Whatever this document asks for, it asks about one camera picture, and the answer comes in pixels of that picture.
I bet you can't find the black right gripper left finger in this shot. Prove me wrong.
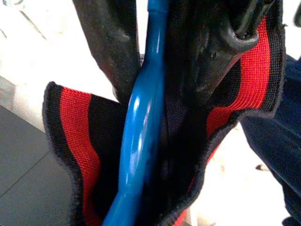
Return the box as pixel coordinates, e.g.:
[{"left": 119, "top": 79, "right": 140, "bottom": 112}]
[{"left": 71, "top": 0, "right": 142, "bottom": 102}]

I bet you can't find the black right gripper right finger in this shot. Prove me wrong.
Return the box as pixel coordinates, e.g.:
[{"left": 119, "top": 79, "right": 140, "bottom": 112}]
[{"left": 164, "top": 0, "right": 276, "bottom": 106}]

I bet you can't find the blue plastic hanger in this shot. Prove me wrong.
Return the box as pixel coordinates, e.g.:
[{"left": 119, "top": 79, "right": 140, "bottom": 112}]
[{"left": 101, "top": 0, "right": 170, "bottom": 226}]

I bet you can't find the dark shirt with red stripes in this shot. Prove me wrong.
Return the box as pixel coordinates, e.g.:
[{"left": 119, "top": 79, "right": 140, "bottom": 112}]
[{"left": 42, "top": 0, "right": 301, "bottom": 226}]

